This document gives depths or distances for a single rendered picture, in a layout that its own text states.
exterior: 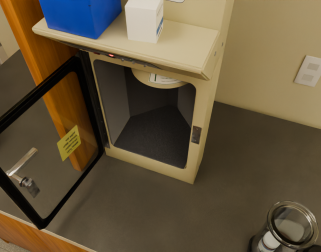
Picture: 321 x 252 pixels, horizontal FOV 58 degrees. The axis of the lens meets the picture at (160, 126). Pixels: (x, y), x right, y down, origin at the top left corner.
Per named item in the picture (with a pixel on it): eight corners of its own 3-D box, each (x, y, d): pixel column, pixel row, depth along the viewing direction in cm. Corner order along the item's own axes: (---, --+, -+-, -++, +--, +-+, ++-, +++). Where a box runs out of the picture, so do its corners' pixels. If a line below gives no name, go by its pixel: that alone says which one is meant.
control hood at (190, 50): (75, 40, 67) (64, -3, 59) (214, 74, 59) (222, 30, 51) (46, 71, 60) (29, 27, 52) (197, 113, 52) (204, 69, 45)
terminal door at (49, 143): (104, 151, 98) (79, 53, 67) (40, 232, 81) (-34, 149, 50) (102, 151, 98) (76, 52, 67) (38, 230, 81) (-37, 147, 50)
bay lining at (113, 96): (140, 96, 111) (134, 8, 84) (206, 114, 105) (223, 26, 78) (111, 145, 96) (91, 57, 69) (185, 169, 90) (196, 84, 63)
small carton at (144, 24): (136, 24, 53) (133, -9, 48) (163, 27, 52) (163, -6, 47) (127, 39, 50) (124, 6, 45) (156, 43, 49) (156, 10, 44)
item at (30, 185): (41, 191, 70) (33, 180, 66) (35, 199, 69) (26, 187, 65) (35, 188, 71) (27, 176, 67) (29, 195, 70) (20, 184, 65)
